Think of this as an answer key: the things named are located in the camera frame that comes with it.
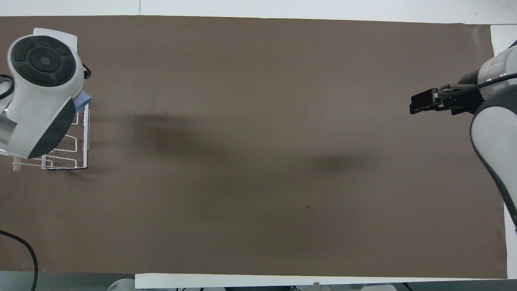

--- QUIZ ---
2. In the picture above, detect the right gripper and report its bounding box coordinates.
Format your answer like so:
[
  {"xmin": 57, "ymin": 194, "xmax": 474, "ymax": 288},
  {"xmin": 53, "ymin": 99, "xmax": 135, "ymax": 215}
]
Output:
[{"xmin": 433, "ymin": 83, "xmax": 485, "ymax": 116}]

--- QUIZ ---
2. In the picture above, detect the white wire cup holder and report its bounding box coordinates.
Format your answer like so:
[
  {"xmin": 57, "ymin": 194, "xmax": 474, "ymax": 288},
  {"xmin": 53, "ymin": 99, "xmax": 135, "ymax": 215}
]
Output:
[{"xmin": 11, "ymin": 103, "xmax": 91, "ymax": 173}]

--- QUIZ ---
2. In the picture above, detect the black cable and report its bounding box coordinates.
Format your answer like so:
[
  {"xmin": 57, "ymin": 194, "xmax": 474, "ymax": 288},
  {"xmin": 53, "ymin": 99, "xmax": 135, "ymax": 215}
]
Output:
[
  {"xmin": 438, "ymin": 73, "xmax": 517, "ymax": 100},
  {"xmin": 0, "ymin": 74, "xmax": 15, "ymax": 100},
  {"xmin": 0, "ymin": 230, "xmax": 39, "ymax": 291}
]

